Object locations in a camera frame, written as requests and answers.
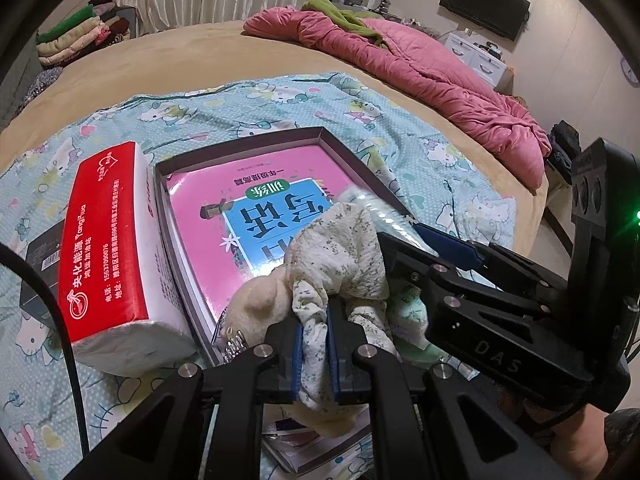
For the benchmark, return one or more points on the black box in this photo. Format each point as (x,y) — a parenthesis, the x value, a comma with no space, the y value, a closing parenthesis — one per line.
(42,260)

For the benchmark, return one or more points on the dark brown box tray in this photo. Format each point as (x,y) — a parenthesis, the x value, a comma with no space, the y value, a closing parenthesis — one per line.
(240,154)

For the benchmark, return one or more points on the red tissue pack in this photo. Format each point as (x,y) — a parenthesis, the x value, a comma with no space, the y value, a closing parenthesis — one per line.
(110,240)

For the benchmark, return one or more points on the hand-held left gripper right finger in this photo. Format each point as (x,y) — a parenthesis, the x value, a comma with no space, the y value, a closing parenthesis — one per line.
(334,355)

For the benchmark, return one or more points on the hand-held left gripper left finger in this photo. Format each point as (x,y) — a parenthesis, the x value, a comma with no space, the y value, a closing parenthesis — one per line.
(298,355)

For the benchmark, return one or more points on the person's right forearm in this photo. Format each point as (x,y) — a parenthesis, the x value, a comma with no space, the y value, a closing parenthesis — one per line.
(585,445)

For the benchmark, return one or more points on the beige bed sheet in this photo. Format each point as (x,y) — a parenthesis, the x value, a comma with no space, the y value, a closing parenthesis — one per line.
(175,55)

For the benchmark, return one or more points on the dark floral cloth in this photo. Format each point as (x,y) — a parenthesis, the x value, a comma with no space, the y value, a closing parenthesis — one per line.
(40,87)

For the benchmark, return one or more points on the green garment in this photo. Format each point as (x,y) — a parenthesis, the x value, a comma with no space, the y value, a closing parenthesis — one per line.
(345,17)

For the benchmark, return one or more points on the printed booklet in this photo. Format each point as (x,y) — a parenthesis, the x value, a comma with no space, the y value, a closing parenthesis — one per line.
(300,445)

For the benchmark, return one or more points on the wall clock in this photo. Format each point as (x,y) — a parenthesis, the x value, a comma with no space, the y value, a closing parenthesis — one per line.
(631,69)

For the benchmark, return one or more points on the light blue cat-print blanket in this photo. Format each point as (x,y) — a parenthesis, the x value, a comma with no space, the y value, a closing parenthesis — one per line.
(250,105)

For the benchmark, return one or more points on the white drawer cabinet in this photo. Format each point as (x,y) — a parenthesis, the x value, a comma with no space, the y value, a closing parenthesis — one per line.
(475,57)

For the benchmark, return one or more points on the black bag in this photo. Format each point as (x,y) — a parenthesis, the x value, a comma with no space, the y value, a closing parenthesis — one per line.
(562,150)

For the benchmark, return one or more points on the white floral cloth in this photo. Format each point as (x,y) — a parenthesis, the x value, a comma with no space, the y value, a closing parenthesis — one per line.
(340,250)

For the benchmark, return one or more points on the black television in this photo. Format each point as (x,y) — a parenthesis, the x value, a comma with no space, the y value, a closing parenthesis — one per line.
(485,2)

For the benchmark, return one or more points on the pink quilt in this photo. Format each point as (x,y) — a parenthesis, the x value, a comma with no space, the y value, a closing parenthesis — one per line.
(440,75)

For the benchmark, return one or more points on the stack of folded clothes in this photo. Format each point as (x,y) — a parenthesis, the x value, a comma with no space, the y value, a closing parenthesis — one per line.
(75,35)

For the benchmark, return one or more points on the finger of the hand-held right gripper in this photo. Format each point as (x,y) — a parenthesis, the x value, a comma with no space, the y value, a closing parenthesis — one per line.
(450,245)
(410,270)

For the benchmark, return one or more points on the pink book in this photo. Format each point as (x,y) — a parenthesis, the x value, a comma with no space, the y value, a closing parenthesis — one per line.
(200,210)

